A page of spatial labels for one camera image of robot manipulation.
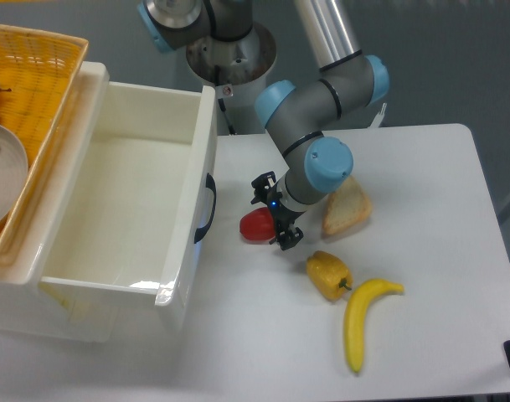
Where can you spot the yellow woven basket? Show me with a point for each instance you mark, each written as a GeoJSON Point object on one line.
{"type": "Point", "coordinates": [39, 67]}

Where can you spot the black drawer handle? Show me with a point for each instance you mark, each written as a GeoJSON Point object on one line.
{"type": "Point", "coordinates": [209, 210]}

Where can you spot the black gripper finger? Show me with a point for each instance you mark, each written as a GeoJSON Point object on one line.
{"type": "Point", "coordinates": [287, 238]}
{"type": "Point", "coordinates": [262, 187]}

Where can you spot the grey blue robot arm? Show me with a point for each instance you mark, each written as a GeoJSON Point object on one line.
{"type": "Point", "coordinates": [294, 117]}

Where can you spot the white mounting bracket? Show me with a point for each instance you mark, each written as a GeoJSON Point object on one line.
{"type": "Point", "coordinates": [378, 120]}

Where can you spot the red bell pepper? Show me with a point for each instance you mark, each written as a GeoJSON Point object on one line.
{"type": "Point", "coordinates": [257, 225]}

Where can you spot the grey plate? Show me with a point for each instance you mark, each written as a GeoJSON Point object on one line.
{"type": "Point", "coordinates": [13, 170]}

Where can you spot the yellow banana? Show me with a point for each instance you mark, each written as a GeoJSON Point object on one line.
{"type": "Point", "coordinates": [355, 316]}

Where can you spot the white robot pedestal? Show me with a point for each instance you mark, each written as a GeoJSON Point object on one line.
{"type": "Point", "coordinates": [238, 71]}

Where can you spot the white open drawer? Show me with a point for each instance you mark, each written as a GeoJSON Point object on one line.
{"type": "Point", "coordinates": [126, 237]}

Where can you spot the white drawer cabinet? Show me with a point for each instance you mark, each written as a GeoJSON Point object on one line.
{"type": "Point", "coordinates": [27, 303]}

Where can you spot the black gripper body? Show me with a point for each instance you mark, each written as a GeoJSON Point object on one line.
{"type": "Point", "coordinates": [285, 210]}

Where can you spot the yellow bell pepper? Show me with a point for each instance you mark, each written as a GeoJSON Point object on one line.
{"type": "Point", "coordinates": [329, 275]}

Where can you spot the triangular toast slice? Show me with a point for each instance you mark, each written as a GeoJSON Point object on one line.
{"type": "Point", "coordinates": [347, 206]}

